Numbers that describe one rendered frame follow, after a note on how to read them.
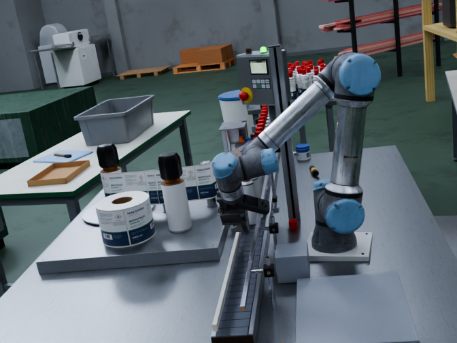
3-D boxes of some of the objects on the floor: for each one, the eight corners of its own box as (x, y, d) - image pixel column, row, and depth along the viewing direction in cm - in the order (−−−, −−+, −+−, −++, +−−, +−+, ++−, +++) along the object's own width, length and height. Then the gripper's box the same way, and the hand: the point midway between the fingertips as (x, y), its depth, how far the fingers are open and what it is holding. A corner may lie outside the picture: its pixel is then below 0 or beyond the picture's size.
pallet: (173, 69, 1450) (173, 64, 1447) (160, 75, 1378) (160, 71, 1375) (130, 74, 1485) (128, 69, 1482) (115, 79, 1413) (114, 75, 1410)
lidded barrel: (270, 137, 699) (264, 86, 682) (265, 148, 654) (258, 94, 636) (229, 141, 709) (222, 91, 692) (222, 152, 664) (213, 99, 647)
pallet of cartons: (236, 62, 1402) (233, 43, 1389) (226, 69, 1324) (223, 47, 1311) (185, 68, 1440) (182, 49, 1427) (173, 74, 1362) (169, 54, 1349)
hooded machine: (86, 78, 1521) (74, 20, 1480) (73, 84, 1462) (60, 22, 1420) (59, 82, 1546) (46, 24, 1504) (45, 86, 1486) (31, 26, 1444)
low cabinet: (-74, 174, 765) (-90, 122, 745) (3, 140, 905) (-9, 95, 885) (41, 168, 711) (27, 111, 691) (103, 133, 851) (94, 85, 831)
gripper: (217, 184, 194) (228, 224, 209) (215, 205, 188) (228, 245, 203) (243, 181, 193) (253, 221, 208) (243, 203, 187) (253, 243, 202)
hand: (248, 230), depth 204 cm, fingers closed
